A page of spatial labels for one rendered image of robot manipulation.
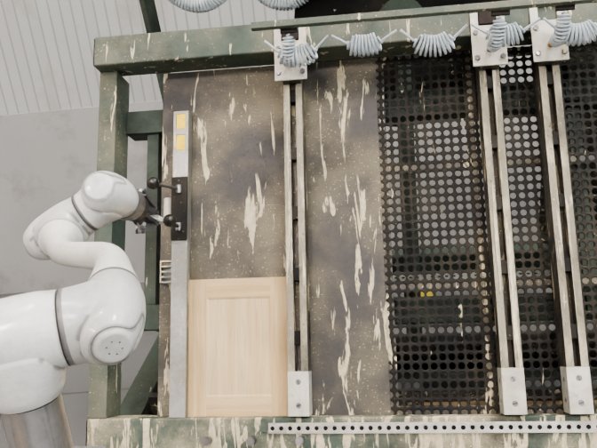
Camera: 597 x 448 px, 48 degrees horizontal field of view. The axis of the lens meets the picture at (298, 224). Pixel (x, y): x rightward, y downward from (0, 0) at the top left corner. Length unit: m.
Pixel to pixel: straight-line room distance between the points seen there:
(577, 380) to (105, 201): 1.32
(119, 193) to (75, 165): 3.14
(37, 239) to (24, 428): 0.58
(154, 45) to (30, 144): 2.66
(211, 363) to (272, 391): 0.20
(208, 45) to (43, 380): 1.32
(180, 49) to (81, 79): 2.43
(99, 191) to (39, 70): 3.11
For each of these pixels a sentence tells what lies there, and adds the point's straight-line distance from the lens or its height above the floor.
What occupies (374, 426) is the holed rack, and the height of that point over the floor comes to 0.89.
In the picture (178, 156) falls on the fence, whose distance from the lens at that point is 2.16.
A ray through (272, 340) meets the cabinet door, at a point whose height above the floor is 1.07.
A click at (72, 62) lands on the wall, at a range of 4.60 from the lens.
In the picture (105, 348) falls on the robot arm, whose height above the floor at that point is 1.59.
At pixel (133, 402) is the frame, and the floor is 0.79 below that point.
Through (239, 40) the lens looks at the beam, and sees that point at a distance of 2.18.
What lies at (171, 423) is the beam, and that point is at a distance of 2.07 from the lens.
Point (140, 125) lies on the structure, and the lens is 2.31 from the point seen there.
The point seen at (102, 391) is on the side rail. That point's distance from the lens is 2.14.
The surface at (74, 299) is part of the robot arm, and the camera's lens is 1.15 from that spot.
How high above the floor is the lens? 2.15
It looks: 23 degrees down
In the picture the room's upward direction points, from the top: 6 degrees counter-clockwise
